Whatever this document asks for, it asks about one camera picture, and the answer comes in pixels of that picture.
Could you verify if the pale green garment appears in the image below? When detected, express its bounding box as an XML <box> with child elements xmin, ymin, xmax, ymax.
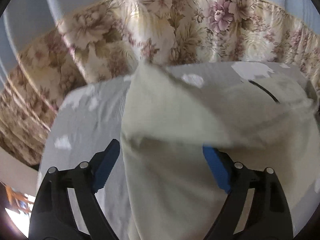
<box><xmin>120</xmin><ymin>62</ymin><xmax>319</xmax><ymax>239</ymax></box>

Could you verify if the wooden chair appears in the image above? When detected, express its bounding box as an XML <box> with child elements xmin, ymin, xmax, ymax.
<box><xmin>4</xmin><ymin>185</ymin><xmax>34</xmax><ymax>214</ymax></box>

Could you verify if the grey patterned bed sheet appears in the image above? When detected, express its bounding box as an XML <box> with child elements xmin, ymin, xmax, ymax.
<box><xmin>40</xmin><ymin>62</ymin><xmax>319</xmax><ymax>239</ymax></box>

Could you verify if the floral curtain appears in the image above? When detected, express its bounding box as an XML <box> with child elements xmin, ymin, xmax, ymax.
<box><xmin>0</xmin><ymin>0</ymin><xmax>320</xmax><ymax>167</ymax></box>

